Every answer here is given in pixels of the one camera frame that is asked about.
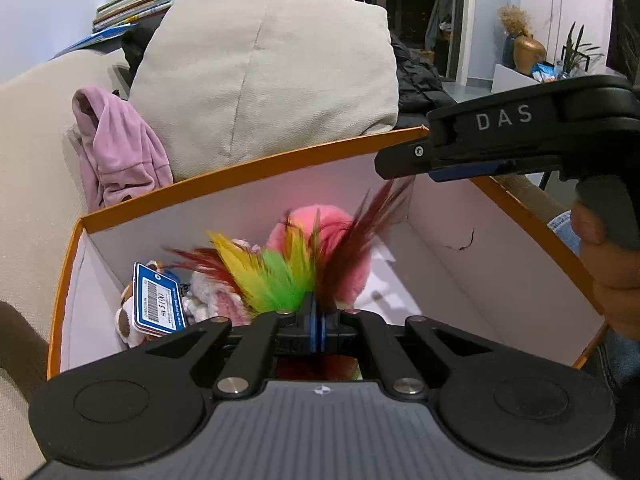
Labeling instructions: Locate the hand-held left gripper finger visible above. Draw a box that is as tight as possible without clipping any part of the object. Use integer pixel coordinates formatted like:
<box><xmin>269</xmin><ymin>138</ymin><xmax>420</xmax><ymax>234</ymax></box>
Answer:
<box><xmin>318</xmin><ymin>300</ymin><xmax>493</xmax><ymax>398</ymax></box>
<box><xmin>145</xmin><ymin>292</ymin><xmax>317</xmax><ymax>398</ymax></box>

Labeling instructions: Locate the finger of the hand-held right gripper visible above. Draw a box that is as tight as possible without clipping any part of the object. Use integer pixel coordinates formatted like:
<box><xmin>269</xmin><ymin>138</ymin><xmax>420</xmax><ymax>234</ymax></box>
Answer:
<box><xmin>375</xmin><ymin>141</ymin><xmax>560</xmax><ymax>183</ymax></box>

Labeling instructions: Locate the colourful feather shuttlecock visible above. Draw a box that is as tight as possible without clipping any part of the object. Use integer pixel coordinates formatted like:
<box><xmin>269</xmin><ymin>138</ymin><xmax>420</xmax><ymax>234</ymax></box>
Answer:
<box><xmin>162</xmin><ymin>177</ymin><xmax>416</xmax><ymax>382</ymax></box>

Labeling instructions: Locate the orange cardboard box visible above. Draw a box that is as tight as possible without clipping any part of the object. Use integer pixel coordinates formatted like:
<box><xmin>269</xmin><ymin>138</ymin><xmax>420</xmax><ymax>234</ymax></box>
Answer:
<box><xmin>47</xmin><ymin>125</ymin><xmax>609</xmax><ymax>382</ymax></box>

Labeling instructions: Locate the person's right hand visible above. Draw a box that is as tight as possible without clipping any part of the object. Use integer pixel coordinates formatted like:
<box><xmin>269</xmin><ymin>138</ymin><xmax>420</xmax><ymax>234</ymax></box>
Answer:
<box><xmin>570</xmin><ymin>200</ymin><xmax>640</xmax><ymax>336</ymax></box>

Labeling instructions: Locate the green potted plant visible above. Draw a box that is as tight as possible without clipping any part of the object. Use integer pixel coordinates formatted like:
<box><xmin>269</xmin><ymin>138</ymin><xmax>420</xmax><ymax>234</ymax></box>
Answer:
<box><xmin>561</xmin><ymin>22</ymin><xmax>604</xmax><ymax>75</ymax></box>

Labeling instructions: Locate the white cabinet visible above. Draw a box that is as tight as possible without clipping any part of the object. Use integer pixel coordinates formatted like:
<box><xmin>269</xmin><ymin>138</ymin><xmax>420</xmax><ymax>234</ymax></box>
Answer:
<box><xmin>490</xmin><ymin>62</ymin><xmax>567</xmax><ymax>94</ymax></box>

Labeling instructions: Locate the gold vase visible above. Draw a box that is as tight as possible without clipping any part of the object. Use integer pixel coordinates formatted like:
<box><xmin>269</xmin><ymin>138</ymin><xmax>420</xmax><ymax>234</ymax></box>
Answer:
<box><xmin>514</xmin><ymin>35</ymin><xmax>547</xmax><ymax>77</ymax></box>

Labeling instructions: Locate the black puffer jacket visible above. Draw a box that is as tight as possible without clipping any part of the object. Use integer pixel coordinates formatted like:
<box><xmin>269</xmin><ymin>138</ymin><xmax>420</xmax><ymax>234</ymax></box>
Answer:
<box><xmin>390</xmin><ymin>32</ymin><xmax>457</xmax><ymax>129</ymax></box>

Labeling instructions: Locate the white pink plush toy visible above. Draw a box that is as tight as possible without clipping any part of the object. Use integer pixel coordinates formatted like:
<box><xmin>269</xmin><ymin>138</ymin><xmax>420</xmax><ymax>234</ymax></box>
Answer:
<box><xmin>182</xmin><ymin>239</ymin><xmax>261</xmax><ymax>326</ymax></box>

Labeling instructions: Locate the pink plush ball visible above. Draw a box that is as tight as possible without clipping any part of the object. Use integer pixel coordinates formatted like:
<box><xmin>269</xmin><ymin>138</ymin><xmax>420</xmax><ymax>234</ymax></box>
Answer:
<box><xmin>267</xmin><ymin>205</ymin><xmax>373</xmax><ymax>311</ymax></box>

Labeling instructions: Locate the dried plant bunch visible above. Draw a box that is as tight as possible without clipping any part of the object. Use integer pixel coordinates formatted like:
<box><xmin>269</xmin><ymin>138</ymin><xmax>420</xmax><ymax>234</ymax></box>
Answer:
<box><xmin>498</xmin><ymin>4</ymin><xmax>534</xmax><ymax>39</ymax></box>

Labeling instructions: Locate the blue price tag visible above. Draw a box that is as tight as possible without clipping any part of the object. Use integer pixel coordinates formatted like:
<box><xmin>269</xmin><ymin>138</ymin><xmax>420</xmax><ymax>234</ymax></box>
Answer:
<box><xmin>132</xmin><ymin>261</ymin><xmax>189</xmax><ymax>336</ymax></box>

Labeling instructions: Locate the hanging grey coat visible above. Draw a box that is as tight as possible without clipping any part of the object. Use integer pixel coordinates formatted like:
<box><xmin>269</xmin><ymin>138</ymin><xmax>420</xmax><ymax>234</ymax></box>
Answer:
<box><xmin>427</xmin><ymin>0</ymin><xmax>456</xmax><ymax>52</ymax></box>

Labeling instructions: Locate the brown white plush dog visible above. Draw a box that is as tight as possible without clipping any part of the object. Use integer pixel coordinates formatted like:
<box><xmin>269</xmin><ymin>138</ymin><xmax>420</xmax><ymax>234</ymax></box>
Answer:
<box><xmin>115</xmin><ymin>260</ymin><xmax>166</xmax><ymax>349</ymax></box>

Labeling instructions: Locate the beige cushion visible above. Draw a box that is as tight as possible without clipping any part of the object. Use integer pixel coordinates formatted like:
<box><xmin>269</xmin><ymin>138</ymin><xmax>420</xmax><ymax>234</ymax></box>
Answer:
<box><xmin>130</xmin><ymin>0</ymin><xmax>399</xmax><ymax>182</ymax></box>

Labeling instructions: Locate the person's right leg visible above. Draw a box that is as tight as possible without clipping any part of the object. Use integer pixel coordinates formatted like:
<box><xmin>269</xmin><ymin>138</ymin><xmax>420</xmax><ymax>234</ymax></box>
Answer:
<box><xmin>546</xmin><ymin>209</ymin><xmax>640</xmax><ymax>396</ymax></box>

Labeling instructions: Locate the pink garment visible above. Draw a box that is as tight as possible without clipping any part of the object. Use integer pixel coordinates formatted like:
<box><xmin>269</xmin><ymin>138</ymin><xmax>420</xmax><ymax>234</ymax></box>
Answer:
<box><xmin>71</xmin><ymin>85</ymin><xmax>175</xmax><ymax>211</ymax></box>

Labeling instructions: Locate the blue folder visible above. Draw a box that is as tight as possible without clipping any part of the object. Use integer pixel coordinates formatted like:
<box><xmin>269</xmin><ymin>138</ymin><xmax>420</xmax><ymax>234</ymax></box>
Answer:
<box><xmin>52</xmin><ymin>22</ymin><xmax>139</xmax><ymax>59</ymax></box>

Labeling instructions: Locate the stack of books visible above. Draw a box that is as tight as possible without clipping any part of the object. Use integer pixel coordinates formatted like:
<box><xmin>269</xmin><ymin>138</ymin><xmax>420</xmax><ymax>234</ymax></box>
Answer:
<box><xmin>92</xmin><ymin>0</ymin><xmax>179</xmax><ymax>32</ymax></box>

